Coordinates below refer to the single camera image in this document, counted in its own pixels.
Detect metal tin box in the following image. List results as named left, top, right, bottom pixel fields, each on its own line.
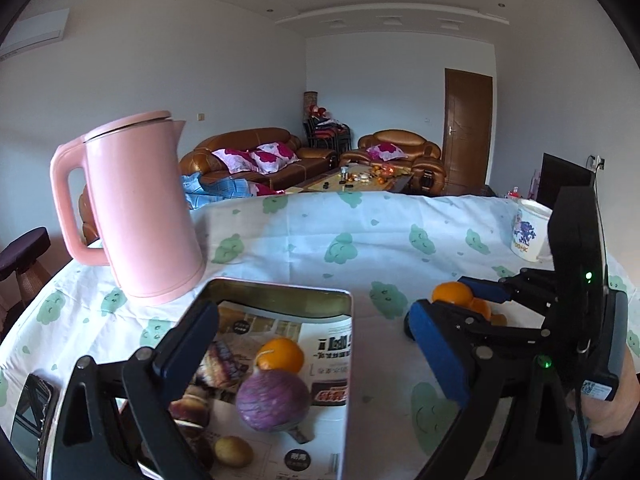
left=40, top=277, right=355, bottom=480

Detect dark purple stool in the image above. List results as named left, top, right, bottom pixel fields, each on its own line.
left=0, top=226, right=52, bottom=311

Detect dark brown food piece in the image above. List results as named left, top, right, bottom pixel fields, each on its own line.
left=187, top=435, right=216, bottom=472

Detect potato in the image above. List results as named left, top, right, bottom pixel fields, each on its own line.
left=214, top=436, right=254, bottom=468

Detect printed paper liner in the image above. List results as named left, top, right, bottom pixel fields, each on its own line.
left=200, top=300, right=353, bottom=480

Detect brown leather armchair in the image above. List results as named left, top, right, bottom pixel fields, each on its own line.
left=341, top=130, right=446, bottom=196
left=78, top=185, right=103, bottom=247

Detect pink floral pillow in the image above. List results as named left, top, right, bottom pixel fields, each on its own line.
left=366, top=143, right=403, bottom=160
left=248, top=141, right=301, bottom=176
left=211, top=147, right=261, bottom=176

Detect stacked chairs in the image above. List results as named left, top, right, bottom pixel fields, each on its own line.
left=302, top=115, right=351, bottom=153

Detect white tablecloth with green clouds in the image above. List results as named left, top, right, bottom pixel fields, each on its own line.
left=0, top=192, right=640, bottom=480

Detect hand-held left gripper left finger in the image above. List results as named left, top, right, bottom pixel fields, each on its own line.
left=50, top=301, right=219, bottom=480

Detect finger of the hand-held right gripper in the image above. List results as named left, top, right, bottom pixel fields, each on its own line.
left=424, top=300, right=550, bottom=361
left=456, top=267, right=556, bottom=307

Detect brown leather sofa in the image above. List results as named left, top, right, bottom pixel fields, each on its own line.
left=179, top=127, right=341, bottom=191

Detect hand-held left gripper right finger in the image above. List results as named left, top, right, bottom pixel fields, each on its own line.
left=406, top=299, right=576, bottom=480

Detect brown wooden door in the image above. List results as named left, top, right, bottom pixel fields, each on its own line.
left=444, top=68, right=494, bottom=196

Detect person's right hand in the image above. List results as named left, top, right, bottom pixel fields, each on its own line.
left=584, top=354, right=639, bottom=437

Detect purple layered food piece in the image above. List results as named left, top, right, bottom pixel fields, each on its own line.
left=192, top=341, right=253, bottom=388

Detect blue checked cloth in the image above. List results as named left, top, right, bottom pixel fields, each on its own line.
left=181, top=172, right=258, bottom=209

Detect pink electric kettle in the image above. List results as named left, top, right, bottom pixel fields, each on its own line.
left=49, top=110, right=206, bottom=305

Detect white air conditioner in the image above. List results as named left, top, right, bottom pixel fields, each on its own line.
left=0, top=7, right=68, bottom=58

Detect black television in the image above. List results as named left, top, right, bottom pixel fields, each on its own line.
left=537, top=152, right=596, bottom=211

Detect white cup with blue print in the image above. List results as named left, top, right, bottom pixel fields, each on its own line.
left=511, top=199, right=553, bottom=262

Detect person's right forearm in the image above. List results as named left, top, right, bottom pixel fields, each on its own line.
left=585, top=430, right=640, bottom=480

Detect black smartphone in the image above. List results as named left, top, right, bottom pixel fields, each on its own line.
left=10, top=372, right=53, bottom=461

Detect grey cable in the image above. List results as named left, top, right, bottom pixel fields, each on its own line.
left=575, top=390, right=592, bottom=480

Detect purple onion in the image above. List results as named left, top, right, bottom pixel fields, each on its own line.
left=235, top=369, right=311, bottom=433

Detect coffee table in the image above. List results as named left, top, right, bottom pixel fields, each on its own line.
left=285, top=162, right=416, bottom=195

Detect brown white food piece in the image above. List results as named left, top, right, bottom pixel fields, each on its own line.
left=170, top=395, right=213, bottom=431

